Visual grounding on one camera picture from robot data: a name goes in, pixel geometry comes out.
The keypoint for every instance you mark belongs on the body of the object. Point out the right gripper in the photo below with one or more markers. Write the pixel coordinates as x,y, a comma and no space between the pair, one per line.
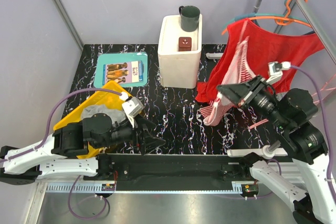
241,94

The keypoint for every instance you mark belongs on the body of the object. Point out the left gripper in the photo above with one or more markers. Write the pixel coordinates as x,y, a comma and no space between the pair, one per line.
148,144

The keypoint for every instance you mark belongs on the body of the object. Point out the red white striped tank top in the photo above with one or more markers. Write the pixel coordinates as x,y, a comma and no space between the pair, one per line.
238,72

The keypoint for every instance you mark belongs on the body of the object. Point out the grey tank top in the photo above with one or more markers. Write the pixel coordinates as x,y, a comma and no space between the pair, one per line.
114,114

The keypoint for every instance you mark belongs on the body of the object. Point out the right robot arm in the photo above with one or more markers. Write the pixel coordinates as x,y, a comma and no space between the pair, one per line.
302,141

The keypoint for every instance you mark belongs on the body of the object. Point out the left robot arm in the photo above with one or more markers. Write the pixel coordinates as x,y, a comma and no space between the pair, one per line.
58,155

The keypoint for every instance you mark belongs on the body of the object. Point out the teal plastic hanger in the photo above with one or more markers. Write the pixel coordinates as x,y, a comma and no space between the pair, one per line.
265,14

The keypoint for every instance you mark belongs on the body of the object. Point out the orange plastic hanger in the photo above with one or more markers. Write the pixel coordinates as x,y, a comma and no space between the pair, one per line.
288,19

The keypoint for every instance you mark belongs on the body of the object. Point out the yellow plastic basket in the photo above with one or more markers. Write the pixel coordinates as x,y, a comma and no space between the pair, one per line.
73,111

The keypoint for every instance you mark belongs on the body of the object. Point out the dog picture book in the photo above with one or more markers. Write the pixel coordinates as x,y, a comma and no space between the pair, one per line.
123,73

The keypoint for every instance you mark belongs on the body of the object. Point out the white foam box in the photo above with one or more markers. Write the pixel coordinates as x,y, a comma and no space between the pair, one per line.
178,69

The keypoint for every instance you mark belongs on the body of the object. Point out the brown square box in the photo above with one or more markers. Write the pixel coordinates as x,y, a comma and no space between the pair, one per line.
184,44

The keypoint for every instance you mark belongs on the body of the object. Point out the teal tray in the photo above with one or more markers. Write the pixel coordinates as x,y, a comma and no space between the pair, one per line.
105,59

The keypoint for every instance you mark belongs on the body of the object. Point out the dark green mug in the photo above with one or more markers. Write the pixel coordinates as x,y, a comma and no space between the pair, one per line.
189,18

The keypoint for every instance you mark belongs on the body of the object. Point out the metal clothes rack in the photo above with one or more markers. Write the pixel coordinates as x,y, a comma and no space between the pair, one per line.
320,66

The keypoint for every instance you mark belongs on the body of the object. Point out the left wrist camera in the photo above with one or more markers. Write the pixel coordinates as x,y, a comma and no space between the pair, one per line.
132,107

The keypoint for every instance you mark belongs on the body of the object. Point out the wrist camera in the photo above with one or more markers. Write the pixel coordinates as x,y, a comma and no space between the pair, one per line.
276,71
132,107

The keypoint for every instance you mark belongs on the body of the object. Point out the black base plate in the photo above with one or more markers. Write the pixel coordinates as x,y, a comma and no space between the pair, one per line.
171,173

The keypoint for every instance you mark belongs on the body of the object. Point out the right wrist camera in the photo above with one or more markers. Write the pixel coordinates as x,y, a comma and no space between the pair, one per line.
276,71

